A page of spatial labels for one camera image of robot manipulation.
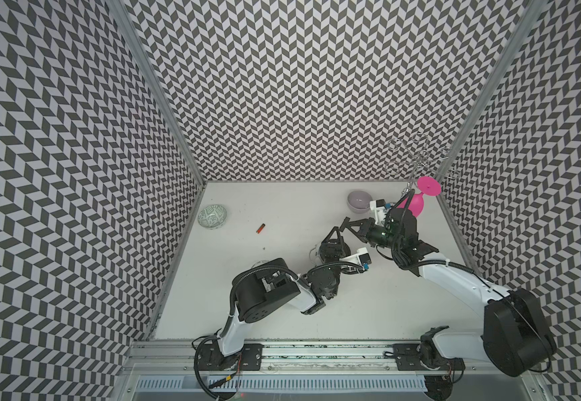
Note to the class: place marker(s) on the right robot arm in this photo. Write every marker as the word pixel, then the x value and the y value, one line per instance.
pixel 515 336

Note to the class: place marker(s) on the white alarm clock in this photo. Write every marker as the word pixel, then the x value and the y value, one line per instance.
pixel 330 251

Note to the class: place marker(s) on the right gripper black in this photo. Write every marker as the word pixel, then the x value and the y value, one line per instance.
pixel 366 224

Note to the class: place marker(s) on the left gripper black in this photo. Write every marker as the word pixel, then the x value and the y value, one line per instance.
pixel 335 229

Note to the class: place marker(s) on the lilac small bowl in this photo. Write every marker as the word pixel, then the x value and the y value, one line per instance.
pixel 358 201

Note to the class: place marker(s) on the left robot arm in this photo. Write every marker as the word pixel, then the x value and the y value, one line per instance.
pixel 262 290

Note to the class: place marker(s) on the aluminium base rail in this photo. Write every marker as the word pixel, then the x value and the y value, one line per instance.
pixel 292 357

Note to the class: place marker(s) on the green patterned glass dish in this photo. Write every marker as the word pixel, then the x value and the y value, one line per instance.
pixel 212 217

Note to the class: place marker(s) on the pink plastic wine glass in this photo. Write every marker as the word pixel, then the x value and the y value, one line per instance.
pixel 426 186

